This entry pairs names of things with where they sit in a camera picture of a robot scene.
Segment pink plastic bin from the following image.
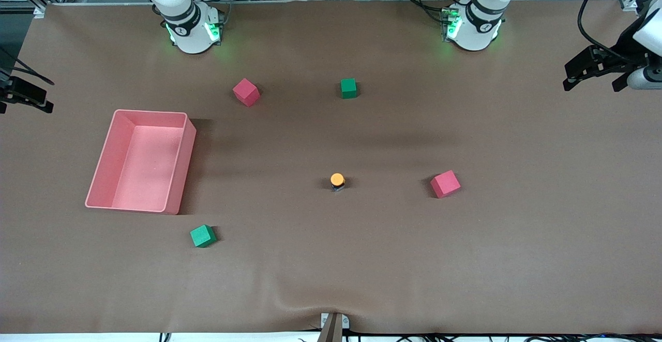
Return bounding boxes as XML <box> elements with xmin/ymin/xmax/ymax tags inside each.
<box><xmin>85</xmin><ymin>109</ymin><xmax>197</xmax><ymax>215</ymax></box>

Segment pink foam cube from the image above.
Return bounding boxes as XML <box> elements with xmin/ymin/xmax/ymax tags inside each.
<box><xmin>430</xmin><ymin>170</ymin><xmax>461</xmax><ymax>199</ymax></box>
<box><xmin>232</xmin><ymin>78</ymin><xmax>261</xmax><ymax>108</ymax></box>

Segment brown table mat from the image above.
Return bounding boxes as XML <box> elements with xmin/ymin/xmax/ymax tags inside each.
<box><xmin>0</xmin><ymin>0</ymin><xmax>662</xmax><ymax>335</ymax></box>

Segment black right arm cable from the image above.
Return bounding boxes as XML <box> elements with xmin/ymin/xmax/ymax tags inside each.
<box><xmin>0</xmin><ymin>47</ymin><xmax>55</xmax><ymax>85</ymax></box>

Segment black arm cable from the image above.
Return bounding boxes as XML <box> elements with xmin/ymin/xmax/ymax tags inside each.
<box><xmin>578</xmin><ymin>0</ymin><xmax>647</xmax><ymax>63</ymax></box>
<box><xmin>0</xmin><ymin>47</ymin><xmax>55</xmax><ymax>85</ymax></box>

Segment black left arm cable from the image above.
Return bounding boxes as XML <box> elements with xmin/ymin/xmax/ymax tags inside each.
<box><xmin>578</xmin><ymin>0</ymin><xmax>647</xmax><ymax>63</ymax></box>

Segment aluminium camera mount post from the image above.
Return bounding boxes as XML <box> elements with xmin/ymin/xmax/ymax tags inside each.
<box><xmin>320</xmin><ymin>312</ymin><xmax>350</xmax><ymax>342</ymax></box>

